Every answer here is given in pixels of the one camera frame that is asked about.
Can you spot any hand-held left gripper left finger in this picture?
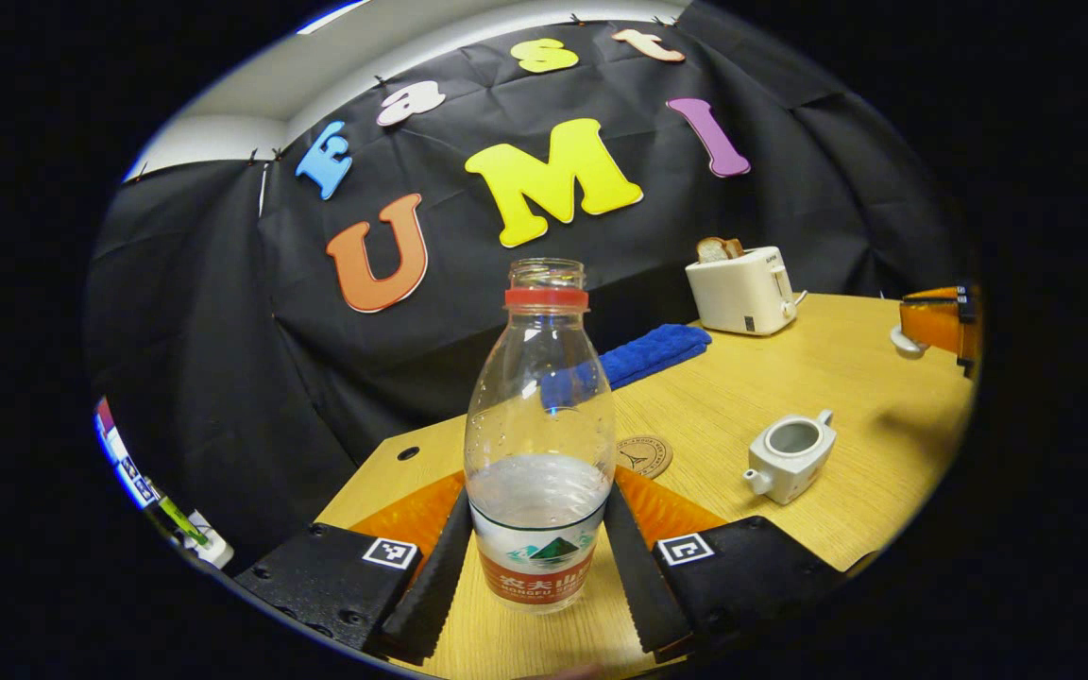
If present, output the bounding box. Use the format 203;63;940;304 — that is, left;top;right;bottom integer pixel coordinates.
234;470;475;665

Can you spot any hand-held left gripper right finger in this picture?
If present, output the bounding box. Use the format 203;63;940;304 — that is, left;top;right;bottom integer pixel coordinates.
601;465;852;664

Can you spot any white box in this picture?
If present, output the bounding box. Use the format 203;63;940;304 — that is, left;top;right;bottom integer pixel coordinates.
189;510;235;570

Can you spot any white toaster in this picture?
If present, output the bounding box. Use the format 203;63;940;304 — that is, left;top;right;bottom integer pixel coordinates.
685;246;808;337

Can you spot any computer monitor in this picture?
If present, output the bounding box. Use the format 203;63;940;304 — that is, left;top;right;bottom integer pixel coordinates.
93;397;163;511

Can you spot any black backdrop cloth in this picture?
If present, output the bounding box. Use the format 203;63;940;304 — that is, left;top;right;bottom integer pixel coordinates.
86;5;970;568

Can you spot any blue folded towel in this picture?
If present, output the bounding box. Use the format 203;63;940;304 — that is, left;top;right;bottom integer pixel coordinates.
541;324;713;412

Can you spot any clear plastic water bottle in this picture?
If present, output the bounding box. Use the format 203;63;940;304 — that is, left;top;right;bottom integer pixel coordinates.
464;258;619;616

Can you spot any round brown coaster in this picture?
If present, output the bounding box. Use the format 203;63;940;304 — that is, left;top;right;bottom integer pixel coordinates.
615;434;674;481

